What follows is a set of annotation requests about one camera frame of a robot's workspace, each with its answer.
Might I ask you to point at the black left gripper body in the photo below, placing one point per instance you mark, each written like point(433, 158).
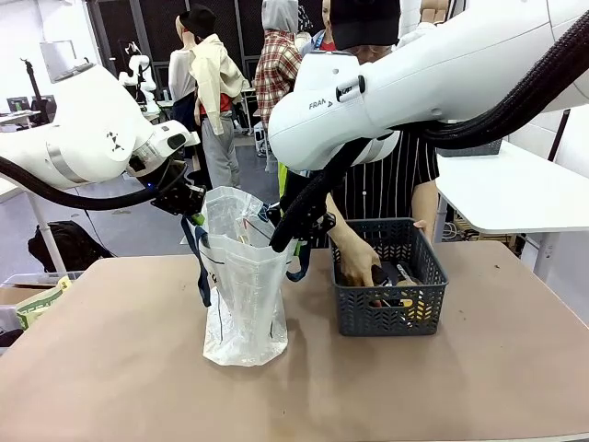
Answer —
point(177, 198)

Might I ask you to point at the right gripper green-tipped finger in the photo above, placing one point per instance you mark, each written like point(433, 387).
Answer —
point(273, 213)
point(331, 222)

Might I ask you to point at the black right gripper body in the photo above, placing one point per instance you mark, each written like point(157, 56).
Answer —
point(317, 225)

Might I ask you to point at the translucent white printed shopping bag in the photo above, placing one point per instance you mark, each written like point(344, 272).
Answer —
point(248, 304)

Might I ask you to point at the person's right forearm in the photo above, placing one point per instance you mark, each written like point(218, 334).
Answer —
point(343, 230)

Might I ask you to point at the person's left forearm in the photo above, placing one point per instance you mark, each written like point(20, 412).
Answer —
point(423, 202)

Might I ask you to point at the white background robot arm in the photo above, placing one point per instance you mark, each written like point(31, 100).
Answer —
point(138, 64)

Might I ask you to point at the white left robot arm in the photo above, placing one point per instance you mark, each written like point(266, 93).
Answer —
point(83, 129)

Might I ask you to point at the black bag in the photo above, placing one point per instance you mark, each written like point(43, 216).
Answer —
point(69, 244)

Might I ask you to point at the person's right hand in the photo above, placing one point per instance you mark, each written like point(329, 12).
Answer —
point(361, 264)

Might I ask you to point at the person's left hand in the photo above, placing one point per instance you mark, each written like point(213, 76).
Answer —
point(426, 230)

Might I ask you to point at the person in black striped shirt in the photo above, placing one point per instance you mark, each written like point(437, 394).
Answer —
point(391, 184)

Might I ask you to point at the white tube item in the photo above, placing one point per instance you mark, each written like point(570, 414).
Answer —
point(408, 272)

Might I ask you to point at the mannequin white top dark skirt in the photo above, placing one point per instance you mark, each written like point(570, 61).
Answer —
point(180, 73)

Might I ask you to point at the yellow black packaged item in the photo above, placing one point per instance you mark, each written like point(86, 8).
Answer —
point(419, 310)

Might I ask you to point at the mannequin cream jacket black hat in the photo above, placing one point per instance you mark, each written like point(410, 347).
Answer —
point(214, 78)

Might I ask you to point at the mannequin plaid shirt green pants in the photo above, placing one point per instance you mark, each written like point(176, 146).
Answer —
point(276, 73)

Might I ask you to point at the green printed paper sack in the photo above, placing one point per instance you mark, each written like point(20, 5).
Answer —
point(41, 304)

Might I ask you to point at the black computer monitor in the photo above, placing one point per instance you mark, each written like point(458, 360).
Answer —
point(17, 104)

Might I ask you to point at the grey panel board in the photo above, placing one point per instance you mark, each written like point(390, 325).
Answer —
point(55, 57)

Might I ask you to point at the brown cardboard box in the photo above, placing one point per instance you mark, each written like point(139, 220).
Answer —
point(11, 294)

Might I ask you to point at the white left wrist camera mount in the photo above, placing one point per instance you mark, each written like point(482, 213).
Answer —
point(192, 139)

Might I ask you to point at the black camera stand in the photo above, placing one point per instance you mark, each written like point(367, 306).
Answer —
point(33, 83)
point(559, 138)

